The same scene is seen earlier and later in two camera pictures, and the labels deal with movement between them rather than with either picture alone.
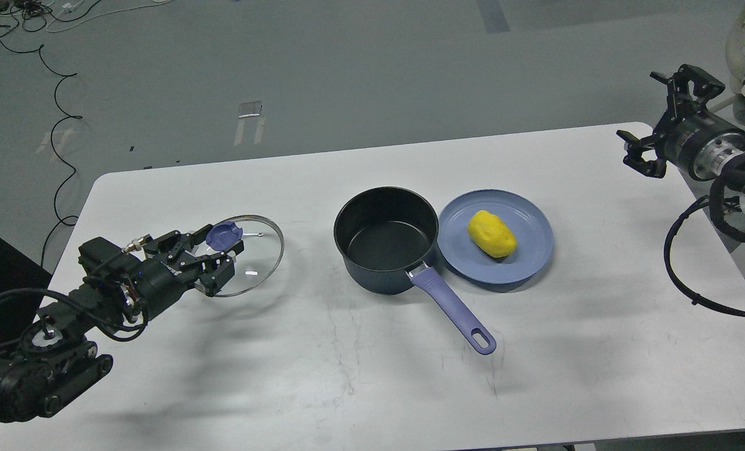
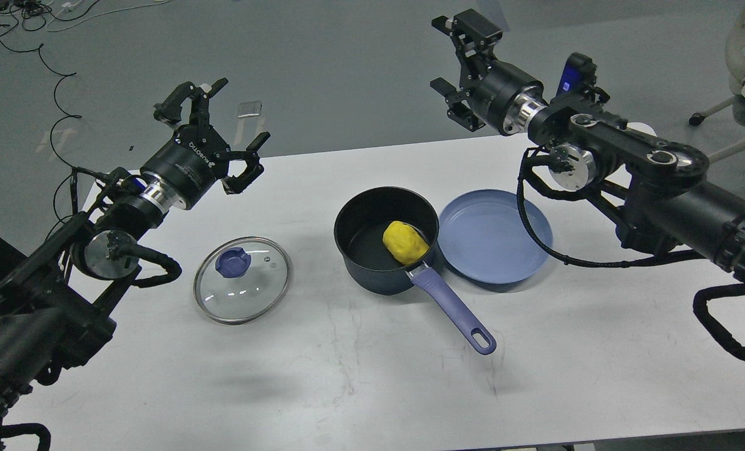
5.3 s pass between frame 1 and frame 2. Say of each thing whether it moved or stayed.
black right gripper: moved
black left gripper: moved
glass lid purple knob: moved
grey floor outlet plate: stayed
